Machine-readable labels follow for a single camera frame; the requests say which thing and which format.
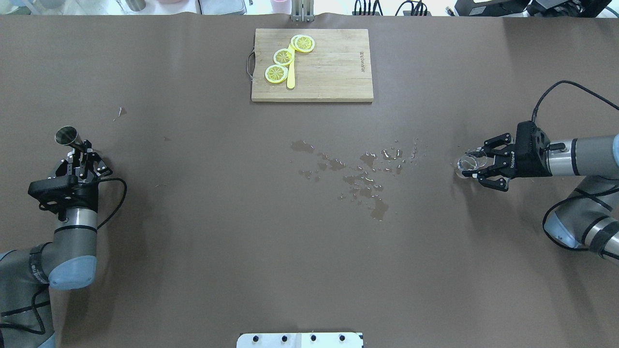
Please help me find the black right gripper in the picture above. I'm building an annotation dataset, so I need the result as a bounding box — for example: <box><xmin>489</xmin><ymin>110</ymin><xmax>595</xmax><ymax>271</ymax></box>
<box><xmin>466</xmin><ymin>121</ymin><xmax>551</xmax><ymax>192</ymax></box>

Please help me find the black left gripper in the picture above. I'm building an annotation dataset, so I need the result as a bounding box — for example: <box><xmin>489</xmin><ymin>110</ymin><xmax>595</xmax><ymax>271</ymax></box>
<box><xmin>48</xmin><ymin>140</ymin><xmax>113</xmax><ymax>216</ymax></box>

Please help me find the small clear glass measuring cup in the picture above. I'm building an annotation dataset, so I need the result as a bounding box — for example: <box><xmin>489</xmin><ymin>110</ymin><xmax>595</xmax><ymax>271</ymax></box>
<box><xmin>456</xmin><ymin>151</ymin><xmax>487</xmax><ymax>179</ymax></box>

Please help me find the steel double jigger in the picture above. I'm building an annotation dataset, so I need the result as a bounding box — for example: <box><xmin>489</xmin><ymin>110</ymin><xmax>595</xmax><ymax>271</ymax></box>
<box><xmin>54</xmin><ymin>126</ymin><xmax>88</xmax><ymax>153</ymax></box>

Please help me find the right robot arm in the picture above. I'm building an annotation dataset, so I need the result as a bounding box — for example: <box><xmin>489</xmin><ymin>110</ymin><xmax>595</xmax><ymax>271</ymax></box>
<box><xmin>457</xmin><ymin>121</ymin><xmax>619</xmax><ymax>265</ymax></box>

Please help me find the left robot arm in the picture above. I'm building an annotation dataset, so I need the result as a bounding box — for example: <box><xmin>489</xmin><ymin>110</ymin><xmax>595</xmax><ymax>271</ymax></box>
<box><xmin>0</xmin><ymin>141</ymin><xmax>111</xmax><ymax>348</ymax></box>

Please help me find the pink plastic cup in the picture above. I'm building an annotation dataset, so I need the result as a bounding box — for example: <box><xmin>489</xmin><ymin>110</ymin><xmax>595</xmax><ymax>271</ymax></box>
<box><xmin>270</xmin><ymin>0</ymin><xmax>292</xmax><ymax>15</ymax></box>

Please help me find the wooden cutting board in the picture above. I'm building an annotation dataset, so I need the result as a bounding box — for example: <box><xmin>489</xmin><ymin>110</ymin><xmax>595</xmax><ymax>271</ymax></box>
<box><xmin>251</xmin><ymin>28</ymin><xmax>374</xmax><ymax>103</ymax></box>

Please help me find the grey metal tray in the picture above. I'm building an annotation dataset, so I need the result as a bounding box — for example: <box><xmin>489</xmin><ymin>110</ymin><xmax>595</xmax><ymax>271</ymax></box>
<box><xmin>198</xmin><ymin>0</ymin><xmax>246</xmax><ymax>15</ymax></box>

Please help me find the middle lemon slice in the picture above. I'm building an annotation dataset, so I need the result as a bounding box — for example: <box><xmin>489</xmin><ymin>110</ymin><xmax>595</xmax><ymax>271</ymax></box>
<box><xmin>273</xmin><ymin>48</ymin><xmax>295</xmax><ymax>67</ymax></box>

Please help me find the far lemon slice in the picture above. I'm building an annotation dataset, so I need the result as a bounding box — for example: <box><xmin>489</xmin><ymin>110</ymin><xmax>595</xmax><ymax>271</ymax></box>
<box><xmin>290</xmin><ymin>34</ymin><xmax>316</xmax><ymax>53</ymax></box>

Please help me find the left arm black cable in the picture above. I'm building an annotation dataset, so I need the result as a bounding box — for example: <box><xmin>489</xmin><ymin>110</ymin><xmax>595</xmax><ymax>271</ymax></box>
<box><xmin>94</xmin><ymin>178</ymin><xmax>128</xmax><ymax>230</ymax></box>

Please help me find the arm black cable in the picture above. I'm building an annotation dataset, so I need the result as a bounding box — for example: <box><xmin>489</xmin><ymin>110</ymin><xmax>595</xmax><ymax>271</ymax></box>
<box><xmin>94</xmin><ymin>178</ymin><xmax>128</xmax><ymax>230</ymax></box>
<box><xmin>531</xmin><ymin>80</ymin><xmax>619</xmax><ymax>122</ymax></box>

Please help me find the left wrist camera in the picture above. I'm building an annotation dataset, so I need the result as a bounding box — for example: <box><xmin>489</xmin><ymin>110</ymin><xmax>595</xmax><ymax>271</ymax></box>
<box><xmin>28</xmin><ymin>175</ymin><xmax>79</xmax><ymax>200</ymax></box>

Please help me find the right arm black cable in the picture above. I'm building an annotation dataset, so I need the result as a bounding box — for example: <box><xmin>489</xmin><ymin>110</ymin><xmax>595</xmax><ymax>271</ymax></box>
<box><xmin>531</xmin><ymin>80</ymin><xmax>619</xmax><ymax>122</ymax></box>

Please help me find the lemon slice near handle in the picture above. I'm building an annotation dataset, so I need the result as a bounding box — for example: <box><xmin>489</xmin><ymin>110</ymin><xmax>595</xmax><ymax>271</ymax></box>
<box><xmin>265</xmin><ymin>64</ymin><xmax>288</xmax><ymax>84</ymax></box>

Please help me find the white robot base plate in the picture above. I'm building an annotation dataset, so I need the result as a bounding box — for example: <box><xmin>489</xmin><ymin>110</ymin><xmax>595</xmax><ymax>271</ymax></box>
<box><xmin>236</xmin><ymin>332</ymin><xmax>365</xmax><ymax>348</ymax></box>

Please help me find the aluminium frame post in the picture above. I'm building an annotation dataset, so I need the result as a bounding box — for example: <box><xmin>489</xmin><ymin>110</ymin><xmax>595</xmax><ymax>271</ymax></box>
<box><xmin>290</xmin><ymin>0</ymin><xmax>315</xmax><ymax>23</ymax></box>

